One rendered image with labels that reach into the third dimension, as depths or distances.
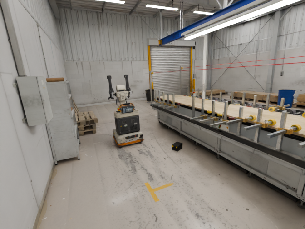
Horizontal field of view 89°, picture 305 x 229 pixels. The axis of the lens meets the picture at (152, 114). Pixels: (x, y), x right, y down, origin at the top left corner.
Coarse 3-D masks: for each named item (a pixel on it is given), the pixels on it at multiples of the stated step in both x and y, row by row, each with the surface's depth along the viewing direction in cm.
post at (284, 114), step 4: (284, 112) 165; (284, 116) 165; (280, 120) 169; (284, 120) 166; (280, 124) 170; (284, 124) 168; (280, 136) 171; (280, 140) 172; (276, 144) 176; (280, 144) 173; (280, 148) 175
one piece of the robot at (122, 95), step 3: (117, 93) 369; (120, 93) 372; (123, 93) 375; (126, 93) 377; (117, 96) 370; (120, 96) 372; (123, 96) 376; (120, 99) 373; (123, 99) 376; (120, 102) 381; (123, 102) 383
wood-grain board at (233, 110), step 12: (180, 96) 474; (204, 108) 307; (216, 108) 302; (228, 108) 297; (252, 108) 288; (264, 120) 217; (276, 120) 215; (288, 120) 212; (300, 120) 210; (300, 132) 172
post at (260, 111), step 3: (261, 108) 187; (258, 111) 189; (261, 111) 188; (258, 114) 190; (261, 114) 189; (258, 117) 191; (261, 117) 190; (258, 120) 191; (258, 129) 193; (258, 132) 194; (255, 135) 198; (258, 135) 195; (255, 138) 198; (258, 138) 196
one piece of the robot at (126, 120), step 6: (114, 114) 358; (120, 114) 347; (126, 114) 352; (132, 114) 358; (138, 114) 366; (120, 120) 350; (126, 120) 355; (132, 120) 361; (138, 120) 367; (120, 126) 353; (126, 126) 358; (132, 126) 364; (138, 126) 371; (120, 132) 355; (126, 132) 361; (132, 132) 370
